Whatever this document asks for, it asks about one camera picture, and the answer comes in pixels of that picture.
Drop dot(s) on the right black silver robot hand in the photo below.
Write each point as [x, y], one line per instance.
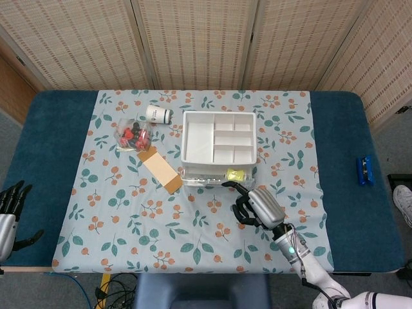
[265, 207]

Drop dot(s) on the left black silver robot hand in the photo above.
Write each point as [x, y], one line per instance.
[6, 228]

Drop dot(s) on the clear plastic drawer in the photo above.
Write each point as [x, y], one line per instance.
[199, 180]

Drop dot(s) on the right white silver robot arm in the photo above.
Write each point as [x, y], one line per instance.
[312, 267]

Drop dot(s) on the white drawer organizer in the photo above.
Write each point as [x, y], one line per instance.
[199, 138]

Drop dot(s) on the black container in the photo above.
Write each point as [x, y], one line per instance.
[400, 180]

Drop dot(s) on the yellow green packet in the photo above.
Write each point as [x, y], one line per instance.
[235, 174]

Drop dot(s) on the silver metal item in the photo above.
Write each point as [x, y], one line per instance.
[206, 177]

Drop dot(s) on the teal table cover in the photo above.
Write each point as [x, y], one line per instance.
[54, 145]

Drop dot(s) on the blue chair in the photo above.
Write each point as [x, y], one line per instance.
[202, 291]

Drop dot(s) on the floral tablecloth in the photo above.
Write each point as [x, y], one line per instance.
[161, 225]

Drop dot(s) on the blue black tool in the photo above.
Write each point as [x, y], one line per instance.
[365, 170]

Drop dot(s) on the tan cardboard card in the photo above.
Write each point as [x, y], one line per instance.
[159, 170]

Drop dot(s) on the brown wooden panel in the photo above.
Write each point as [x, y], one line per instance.
[14, 93]

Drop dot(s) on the white sneaker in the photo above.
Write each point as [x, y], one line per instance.
[404, 202]

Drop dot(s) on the white paper cup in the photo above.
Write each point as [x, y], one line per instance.
[156, 114]

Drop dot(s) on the clear bag of red pieces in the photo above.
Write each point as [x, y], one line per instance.
[133, 135]

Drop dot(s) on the bamboo folding screen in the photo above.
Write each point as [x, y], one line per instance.
[193, 42]

